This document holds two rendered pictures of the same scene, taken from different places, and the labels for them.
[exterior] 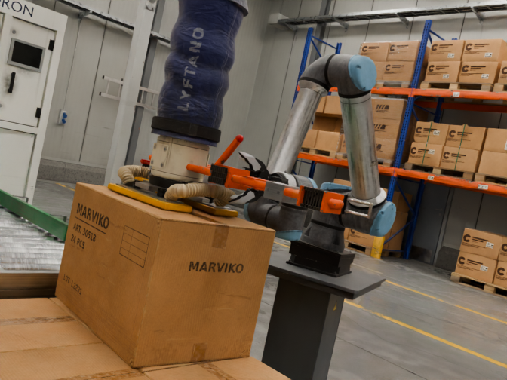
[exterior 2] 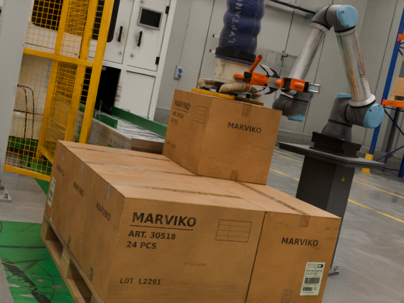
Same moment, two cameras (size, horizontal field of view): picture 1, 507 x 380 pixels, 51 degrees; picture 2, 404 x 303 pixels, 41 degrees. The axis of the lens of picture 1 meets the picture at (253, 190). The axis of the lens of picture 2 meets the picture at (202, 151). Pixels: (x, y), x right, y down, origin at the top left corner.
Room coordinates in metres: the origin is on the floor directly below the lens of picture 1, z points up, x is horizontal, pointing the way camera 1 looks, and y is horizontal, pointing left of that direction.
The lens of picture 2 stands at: (-1.24, -0.60, 0.95)
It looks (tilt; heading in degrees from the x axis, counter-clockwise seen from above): 6 degrees down; 17
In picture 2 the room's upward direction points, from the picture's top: 12 degrees clockwise
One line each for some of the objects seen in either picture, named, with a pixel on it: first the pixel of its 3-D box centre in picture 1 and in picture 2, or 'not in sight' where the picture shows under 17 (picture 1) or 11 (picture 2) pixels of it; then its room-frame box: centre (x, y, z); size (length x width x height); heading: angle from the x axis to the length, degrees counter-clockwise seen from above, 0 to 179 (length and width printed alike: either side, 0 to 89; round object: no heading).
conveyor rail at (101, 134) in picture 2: not in sight; (85, 127); (2.55, 1.57, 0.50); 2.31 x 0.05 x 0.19; 45
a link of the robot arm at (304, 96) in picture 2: (297, 189); (302, 90); (1.76, -0.14, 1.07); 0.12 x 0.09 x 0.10; 135
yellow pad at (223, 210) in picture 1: (195, 198); (241, 97); (1.79, 0.19, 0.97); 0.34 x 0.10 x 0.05; 45
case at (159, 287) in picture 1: (158, 265); (217, 134); (1.69, 0.25, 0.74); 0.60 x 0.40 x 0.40; 40
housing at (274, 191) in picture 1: (281, 192); (276, 83); (1.39, -0.07, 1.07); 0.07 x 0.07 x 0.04; 45
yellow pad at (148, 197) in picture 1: (149, 192); (212, 91); (1.65, 0.32, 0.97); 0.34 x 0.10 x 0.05; 45
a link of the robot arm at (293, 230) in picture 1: (288, 221); (296, 110); (1.77, -0.14, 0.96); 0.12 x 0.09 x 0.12; 49
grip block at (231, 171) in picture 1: (228, 176); (254, 79); (1.54, 0.08, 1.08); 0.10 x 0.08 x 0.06; 135
